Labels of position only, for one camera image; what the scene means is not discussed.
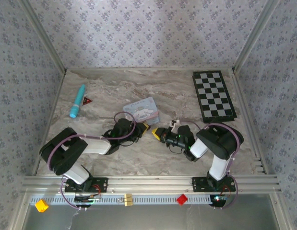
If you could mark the pale blue cartoon tin box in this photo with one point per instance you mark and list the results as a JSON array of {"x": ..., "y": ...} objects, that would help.
[{"x": 141, "y": 110}]

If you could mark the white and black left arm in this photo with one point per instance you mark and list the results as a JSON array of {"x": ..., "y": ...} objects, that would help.
[{"x": 95, "y": 146}]

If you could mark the red and black triangle sticker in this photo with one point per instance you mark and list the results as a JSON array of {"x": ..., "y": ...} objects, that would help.
[{"x": 86, "y": 101}]

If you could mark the black and grey chessboard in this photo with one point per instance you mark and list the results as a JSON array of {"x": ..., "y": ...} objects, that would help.
[{"x": 214, "y": 95}]

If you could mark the turquoise pen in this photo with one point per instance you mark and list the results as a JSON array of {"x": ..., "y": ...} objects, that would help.
[{"x": 77, "y": 103}]

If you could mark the beige clip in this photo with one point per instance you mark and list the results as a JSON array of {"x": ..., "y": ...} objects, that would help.
[{"x": 128, "y": 199}]

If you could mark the yellow toy block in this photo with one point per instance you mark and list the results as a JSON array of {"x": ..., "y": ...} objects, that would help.
[{"x": 41, "y": 206}]

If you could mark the aluminium rail under arm bases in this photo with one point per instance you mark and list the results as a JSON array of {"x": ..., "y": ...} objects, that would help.
[{"x": 150, "y": 183}]

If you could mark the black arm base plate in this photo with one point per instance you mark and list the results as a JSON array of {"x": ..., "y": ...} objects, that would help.
[
  {"x": 101, "y": 184},
  {"x": 198, "y": 184}
]

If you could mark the aluminium table side rail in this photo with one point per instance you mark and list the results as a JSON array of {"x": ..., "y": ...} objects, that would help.
[
  {"x": 249, "y": 124},
  {"x": 51, "y": 115}
]

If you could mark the aluminium frame post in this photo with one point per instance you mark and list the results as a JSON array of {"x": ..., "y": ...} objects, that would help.
[
  {"x": 256, "y": 36},
  {"x": 42, "y": 36}
]

